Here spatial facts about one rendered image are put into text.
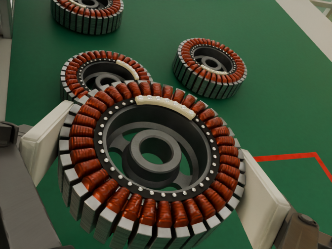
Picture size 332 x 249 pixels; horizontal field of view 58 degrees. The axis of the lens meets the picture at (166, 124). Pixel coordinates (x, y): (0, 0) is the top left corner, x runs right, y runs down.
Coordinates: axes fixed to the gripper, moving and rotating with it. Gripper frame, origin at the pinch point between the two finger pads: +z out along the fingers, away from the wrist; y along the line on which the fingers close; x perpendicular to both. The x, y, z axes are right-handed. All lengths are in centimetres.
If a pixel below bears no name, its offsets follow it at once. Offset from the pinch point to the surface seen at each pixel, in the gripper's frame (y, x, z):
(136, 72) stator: -2.6, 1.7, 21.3
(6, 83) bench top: -17.2, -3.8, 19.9
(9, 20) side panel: -20.4, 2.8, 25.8
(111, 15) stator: -8.6, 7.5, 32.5
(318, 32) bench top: 37, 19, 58
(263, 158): 16.3, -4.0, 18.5
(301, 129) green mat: 23.7, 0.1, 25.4
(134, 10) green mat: -6.2, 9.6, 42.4
